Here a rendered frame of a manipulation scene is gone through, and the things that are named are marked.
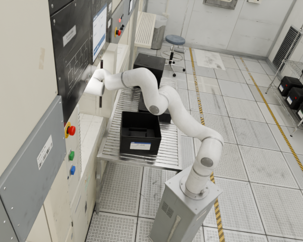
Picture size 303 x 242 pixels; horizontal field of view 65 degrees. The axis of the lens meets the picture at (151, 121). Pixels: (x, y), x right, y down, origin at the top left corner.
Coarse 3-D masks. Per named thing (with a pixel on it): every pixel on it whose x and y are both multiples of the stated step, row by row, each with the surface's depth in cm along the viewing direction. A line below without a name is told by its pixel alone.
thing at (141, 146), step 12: (132, 120) 185; (144, 120) 186; (156, 120) 184; (120, 132) 177; (132, 132) 186; (144, 132) 189; (156, 132) 181; (120, 144) 163; (132, 144) 163; (144, 144) 164; (156, 144) 165
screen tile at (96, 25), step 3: (96, 21) 110; (96, 24) 111; (99, 24) 116; (96, 27) 112; (99, 27) 117; (96, 30) 112; (99, 30) 118; (99, 33) 119; (96, 36) 114; (99, 36) 121; (96, 39) 115; (96, 42) 116
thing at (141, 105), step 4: (140, 92) 216; (140, 96) 211; (140, 100) 205; (140, 104) 201; (144, 104) 202; (140, 108) 197; (144, 108) 198; (148, 112) 197; (164, 112) 197; (168, 112) 198; (160, 116) 199; (164, 116) 199; (168, 116) 198; (160, 120) 201; (164, 120) 201; (168, 120) 201
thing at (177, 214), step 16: (176, 176) 160; (176, 192) 151; (208, 192) 155; (160, 208) 172; (176, 208) 156; (192, 208) 143; (208, 208) 162; (160, 224) 179; (176, 224) 161; (192, 224) 155; (160, 240) 188; (176, 240) 170; (192, 240) 200
